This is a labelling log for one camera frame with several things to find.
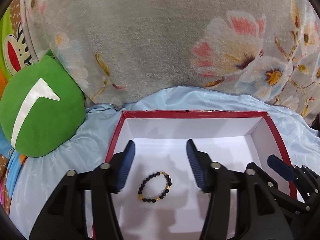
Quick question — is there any colourful cartoon bedspread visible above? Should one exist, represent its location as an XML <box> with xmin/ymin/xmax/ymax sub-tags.
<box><xmin>0</xmin><ymin>0</ymin><xmax>33</xmax><ymax>215</ymax></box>

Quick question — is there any black bead bracelet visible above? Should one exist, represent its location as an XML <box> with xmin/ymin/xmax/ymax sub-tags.
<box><xmin>137</xmin><ymin>171</ymin><xmax>173</xmax><ymax>203</ymax></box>

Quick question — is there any grey floral blanket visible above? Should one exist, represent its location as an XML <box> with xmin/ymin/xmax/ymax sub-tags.
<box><xmin>20</xmin><ymin>0</ymin><xmax>319</xmax><ymax>122</ymax></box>

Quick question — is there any light blue palm bedsheet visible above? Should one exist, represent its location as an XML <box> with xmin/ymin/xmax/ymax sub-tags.
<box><xmin>9</xmin><ymin>87</ymin><xmax>319</xmax><ymax>239</ymax></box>

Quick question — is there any green round cushion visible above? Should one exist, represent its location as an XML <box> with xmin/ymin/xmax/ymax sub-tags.
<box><xmin>1</xmin><ymin>55</ymin><xmax>86</xmax><ymax>158</ymax></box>

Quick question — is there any red jewelry box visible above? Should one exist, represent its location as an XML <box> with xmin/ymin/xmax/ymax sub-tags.
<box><xmin>92</xmin><ymin>111</ymin><xmax>297</xmax><ymax>239</ymax></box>

